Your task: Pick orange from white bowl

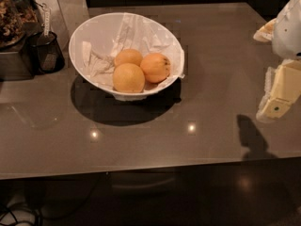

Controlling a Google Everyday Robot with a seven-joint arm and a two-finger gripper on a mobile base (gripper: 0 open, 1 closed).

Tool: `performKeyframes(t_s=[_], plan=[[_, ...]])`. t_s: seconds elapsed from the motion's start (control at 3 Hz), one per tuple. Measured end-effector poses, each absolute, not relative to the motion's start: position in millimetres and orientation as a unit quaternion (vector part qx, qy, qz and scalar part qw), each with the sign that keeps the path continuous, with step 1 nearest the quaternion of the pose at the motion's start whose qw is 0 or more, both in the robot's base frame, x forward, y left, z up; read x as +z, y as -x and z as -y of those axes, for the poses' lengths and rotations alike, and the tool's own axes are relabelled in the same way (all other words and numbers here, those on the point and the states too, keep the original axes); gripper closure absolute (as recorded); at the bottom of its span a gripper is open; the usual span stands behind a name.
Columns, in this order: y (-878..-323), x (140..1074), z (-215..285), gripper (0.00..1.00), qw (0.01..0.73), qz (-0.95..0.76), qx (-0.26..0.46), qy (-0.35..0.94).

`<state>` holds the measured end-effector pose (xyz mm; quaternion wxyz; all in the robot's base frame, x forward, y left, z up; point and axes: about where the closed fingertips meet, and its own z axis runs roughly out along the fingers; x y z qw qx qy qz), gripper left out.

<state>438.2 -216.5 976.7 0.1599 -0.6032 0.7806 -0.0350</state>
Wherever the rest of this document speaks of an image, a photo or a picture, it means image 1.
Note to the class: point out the white bowl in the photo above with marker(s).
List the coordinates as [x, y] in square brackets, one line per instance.
[94, 35]

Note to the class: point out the white paper napkin liner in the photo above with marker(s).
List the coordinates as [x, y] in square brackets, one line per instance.
[134, 38]

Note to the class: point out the glass jar of nuts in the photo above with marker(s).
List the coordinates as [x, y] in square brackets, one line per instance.
[14, 16]

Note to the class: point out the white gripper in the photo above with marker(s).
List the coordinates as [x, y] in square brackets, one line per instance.
[289, 30]

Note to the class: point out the black mesh cup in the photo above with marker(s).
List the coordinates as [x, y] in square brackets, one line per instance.
[45, 53]

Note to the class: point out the orange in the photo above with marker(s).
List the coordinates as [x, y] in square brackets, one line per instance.
[128, 78]
[156, 67]
[128, 56]

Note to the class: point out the dark metal box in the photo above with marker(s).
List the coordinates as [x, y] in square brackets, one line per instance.
[15, 65]

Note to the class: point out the white tag utensil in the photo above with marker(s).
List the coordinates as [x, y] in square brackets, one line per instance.
[47, 19]

